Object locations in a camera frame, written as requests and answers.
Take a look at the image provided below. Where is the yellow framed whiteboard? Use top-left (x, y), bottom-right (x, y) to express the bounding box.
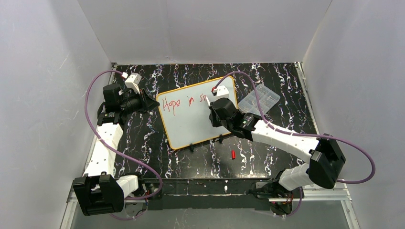
top-left (156, 78), bottom-right (230, 150)

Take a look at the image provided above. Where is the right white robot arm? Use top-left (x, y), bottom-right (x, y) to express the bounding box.
top-left (209, 98), bottom-right (345, 191)

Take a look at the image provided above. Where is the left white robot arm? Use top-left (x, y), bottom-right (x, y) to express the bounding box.
top-left (73, 83), bottom-right (159, 216)

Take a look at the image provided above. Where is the clear plastic screw box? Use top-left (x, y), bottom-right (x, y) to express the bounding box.
top-left (238, 84), bottom-right (280, 116)

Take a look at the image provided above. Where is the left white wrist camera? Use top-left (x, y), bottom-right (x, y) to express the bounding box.
top-left (124, 73), bottom-right (142, 94)

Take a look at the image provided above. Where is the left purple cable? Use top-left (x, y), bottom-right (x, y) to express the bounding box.
top-left (84, 69), bottom-right (164, 221)

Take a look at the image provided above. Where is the purple cable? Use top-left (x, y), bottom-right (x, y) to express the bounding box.
top-left (84, 69), bottom-right (164, 221)
top-left (211, 71), bottom-right (376, 185)

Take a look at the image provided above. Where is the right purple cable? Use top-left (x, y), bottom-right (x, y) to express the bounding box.
top-left (211, 71), bottom-right (376, 185)

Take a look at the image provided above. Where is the aluminium table frame rail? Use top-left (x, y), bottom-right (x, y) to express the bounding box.
top-left (60, 178), bottom-right (359, 229)

